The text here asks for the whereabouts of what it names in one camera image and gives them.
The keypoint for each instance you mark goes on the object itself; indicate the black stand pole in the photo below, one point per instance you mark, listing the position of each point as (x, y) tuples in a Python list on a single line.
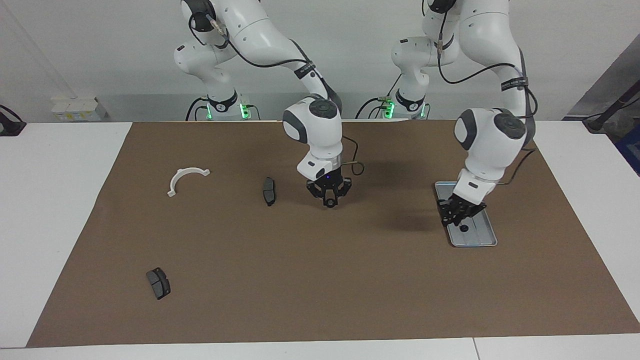
[(607, 112)]

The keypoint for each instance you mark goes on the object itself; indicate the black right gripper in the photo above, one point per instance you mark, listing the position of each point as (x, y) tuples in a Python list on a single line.
[(330, 182)]

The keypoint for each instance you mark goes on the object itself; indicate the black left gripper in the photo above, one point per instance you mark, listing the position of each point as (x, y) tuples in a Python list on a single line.
[(467, 207)]

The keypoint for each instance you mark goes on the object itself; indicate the black table clamp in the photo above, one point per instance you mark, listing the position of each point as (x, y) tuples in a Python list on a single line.
[(10, 127)]

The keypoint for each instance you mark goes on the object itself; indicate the dark grey brake pad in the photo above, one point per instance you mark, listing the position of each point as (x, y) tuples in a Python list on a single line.
[(159, 284), (269, 191)]

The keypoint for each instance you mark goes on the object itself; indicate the white curved plastic bracket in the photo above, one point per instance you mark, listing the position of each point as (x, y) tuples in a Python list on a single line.
[(176, 179)]

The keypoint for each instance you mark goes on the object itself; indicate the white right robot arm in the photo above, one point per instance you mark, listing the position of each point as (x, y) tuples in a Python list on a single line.
[(320, 135)]

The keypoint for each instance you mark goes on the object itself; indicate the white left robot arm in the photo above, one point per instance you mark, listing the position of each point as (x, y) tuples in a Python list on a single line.
[(492, 145)]

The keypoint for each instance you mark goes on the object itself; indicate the silver metal tray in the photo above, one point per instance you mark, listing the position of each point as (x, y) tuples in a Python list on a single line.
[(480, 237)]

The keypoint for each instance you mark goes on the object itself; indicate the blue crate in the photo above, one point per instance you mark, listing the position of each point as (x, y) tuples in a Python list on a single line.
[(631, 150)]

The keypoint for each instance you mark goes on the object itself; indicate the white wall socket box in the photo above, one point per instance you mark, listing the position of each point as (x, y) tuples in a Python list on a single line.
[(75, 107)]

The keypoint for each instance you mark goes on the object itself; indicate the brown table mat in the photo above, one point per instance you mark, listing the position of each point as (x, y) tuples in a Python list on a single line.
[(325, 280)]

